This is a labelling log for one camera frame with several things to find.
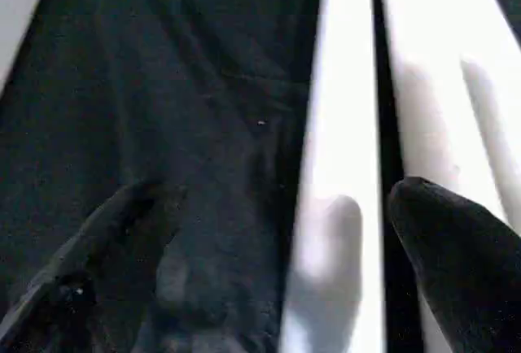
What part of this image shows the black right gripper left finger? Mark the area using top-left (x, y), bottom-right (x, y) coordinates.
top-left (0, 181), bottom-right (189, 353)

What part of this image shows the black work mat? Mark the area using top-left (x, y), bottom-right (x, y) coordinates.
top-left (0, 0), bottom-right (521, 353)

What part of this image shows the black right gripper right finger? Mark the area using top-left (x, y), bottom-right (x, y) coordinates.
top-left (386, 176), bottom-right (521, 353)

